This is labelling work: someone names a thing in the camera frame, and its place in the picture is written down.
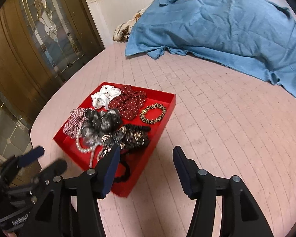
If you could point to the black sheer scrunchie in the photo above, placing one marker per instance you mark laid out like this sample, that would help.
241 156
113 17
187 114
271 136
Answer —
98 126

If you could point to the dark red dotted scrunchie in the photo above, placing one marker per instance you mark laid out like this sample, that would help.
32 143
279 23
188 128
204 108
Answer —
128 103

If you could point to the blue shirt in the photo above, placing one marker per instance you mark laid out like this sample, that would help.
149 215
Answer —
212 29

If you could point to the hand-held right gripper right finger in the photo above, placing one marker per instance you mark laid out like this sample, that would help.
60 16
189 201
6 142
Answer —
183 172

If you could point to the wooden door with glass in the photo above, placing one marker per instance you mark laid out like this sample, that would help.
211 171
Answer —
27 54

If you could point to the black sequin scrunchie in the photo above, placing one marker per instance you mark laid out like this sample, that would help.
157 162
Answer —
130 135

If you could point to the beige floral cloth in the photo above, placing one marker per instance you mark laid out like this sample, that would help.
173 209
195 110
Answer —
120 32

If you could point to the red white plaid scrunchie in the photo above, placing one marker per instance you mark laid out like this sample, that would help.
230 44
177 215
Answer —
72 123

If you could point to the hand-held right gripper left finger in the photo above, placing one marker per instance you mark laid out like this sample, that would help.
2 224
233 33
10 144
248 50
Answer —
111 170

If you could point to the red tray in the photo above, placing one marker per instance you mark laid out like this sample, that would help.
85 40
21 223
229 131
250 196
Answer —
162 98

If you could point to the leopard print scrunchie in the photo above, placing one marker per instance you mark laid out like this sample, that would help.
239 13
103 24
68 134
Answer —
161 109

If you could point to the white printed scrunchie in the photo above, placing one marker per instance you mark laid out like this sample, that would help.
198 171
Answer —
103 96

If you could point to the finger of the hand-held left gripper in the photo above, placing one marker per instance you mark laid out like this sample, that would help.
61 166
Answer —
55 167
30 154

